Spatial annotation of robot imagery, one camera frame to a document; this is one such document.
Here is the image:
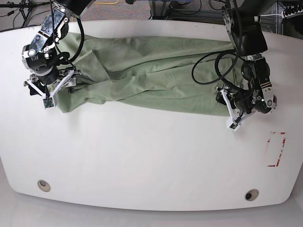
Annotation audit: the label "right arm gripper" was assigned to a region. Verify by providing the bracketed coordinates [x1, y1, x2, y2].
[23, 67, 81, 106]

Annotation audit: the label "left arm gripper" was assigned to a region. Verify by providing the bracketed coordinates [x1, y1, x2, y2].
[215, 86, 256, 129]

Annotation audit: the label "green polo shirt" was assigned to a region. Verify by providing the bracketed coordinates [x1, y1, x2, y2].
[56, 36, 232, 116]

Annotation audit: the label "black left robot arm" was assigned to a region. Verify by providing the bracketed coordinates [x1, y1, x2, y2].
[206, 0, 277, 131]

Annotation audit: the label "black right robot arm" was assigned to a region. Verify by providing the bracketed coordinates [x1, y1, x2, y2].
[22, 0, 94, 108]

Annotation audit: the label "red tape rectangle marker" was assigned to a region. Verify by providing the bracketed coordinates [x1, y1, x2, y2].
[265, 131, 286, 167]

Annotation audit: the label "black tripod legs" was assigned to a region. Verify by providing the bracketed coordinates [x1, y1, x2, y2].
[0, 0, 53, 33]

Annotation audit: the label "white power strip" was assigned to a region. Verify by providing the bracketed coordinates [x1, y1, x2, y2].
[282, 5, 303, 18]

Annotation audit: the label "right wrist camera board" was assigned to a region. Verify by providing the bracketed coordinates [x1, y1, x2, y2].
[43, 97, 55, 109]

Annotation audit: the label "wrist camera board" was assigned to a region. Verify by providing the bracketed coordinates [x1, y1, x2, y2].
[229, 122, 239, 131]
[43, 97, 55, 109]

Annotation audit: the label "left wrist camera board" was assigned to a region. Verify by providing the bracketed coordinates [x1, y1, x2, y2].
[229, 122, 239, 131]

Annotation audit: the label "left table cable grommet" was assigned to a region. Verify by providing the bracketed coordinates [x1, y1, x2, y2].
[37, 180, 51, 192]

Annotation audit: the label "table cable grommet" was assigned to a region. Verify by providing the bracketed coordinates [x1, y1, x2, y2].
[244, 189, 259, 201]
[37, 180, 51, 192]

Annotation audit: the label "right table cable grommet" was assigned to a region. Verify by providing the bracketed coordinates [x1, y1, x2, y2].
[244, 189, 259, 201]

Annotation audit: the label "yellow cable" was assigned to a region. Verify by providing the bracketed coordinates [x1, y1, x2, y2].
[93, 0, 120, 6]

